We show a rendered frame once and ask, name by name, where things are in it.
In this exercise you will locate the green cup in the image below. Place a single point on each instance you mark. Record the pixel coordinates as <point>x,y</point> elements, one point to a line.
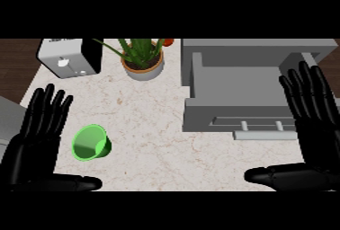
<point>90,143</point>

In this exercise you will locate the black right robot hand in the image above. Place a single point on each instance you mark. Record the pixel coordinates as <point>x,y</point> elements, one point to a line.
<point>316,143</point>

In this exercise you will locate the potted green plant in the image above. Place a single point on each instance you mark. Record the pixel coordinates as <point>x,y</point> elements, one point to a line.
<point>142,60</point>

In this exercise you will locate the grey drawer cabinet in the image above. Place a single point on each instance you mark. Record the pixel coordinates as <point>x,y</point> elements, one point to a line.
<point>260,51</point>

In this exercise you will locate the grey appliance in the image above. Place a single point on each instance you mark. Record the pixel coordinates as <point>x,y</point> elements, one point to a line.
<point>9,119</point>

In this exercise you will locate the grey open drawer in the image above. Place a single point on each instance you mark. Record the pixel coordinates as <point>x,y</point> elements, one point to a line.
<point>238,99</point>

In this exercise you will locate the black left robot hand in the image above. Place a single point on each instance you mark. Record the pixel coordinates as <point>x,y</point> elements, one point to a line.
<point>31,143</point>

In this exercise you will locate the red fruit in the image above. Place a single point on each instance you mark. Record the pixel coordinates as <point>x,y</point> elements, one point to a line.
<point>167,42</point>

